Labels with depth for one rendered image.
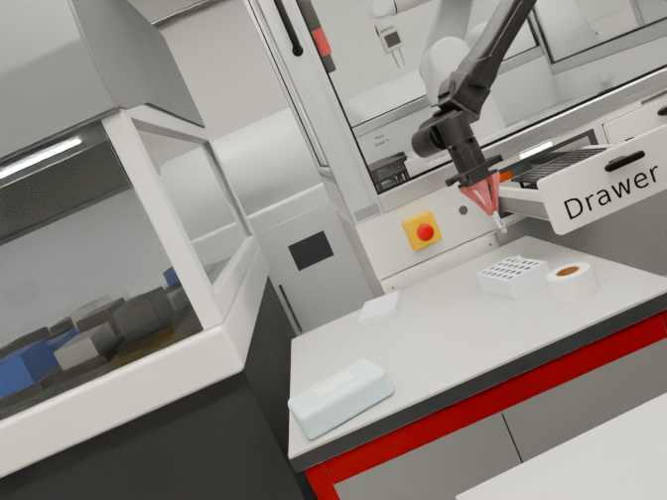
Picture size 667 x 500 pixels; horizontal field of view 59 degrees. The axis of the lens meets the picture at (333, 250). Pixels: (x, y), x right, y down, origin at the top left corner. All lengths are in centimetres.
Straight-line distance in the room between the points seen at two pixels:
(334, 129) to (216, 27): 338
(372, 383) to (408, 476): 15
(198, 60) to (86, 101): 349
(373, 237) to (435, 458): 64
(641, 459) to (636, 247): 105
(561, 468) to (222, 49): 428
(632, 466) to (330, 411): 43
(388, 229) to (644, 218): 64
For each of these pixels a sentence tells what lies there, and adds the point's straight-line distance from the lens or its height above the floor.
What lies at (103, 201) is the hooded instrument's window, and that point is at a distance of 122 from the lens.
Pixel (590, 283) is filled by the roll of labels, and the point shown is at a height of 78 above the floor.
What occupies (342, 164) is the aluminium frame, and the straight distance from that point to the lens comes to 141.
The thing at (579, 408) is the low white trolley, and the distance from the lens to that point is 98.
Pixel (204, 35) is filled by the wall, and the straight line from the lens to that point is 472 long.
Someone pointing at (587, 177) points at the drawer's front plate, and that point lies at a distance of 119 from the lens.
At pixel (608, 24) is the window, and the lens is 163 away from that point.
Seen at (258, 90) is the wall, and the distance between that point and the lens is 463.
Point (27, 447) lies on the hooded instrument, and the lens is 139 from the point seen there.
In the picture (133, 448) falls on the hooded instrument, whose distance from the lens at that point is 141.
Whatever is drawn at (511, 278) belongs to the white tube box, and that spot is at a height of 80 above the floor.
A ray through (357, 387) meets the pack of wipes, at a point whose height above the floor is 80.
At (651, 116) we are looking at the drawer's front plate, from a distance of 162.
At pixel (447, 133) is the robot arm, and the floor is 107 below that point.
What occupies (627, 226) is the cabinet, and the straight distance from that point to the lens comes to 163.
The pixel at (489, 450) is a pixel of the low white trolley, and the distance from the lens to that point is 96.
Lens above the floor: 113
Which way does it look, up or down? 9 degrees down
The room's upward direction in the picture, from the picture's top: 24 degrees counter-clockwise
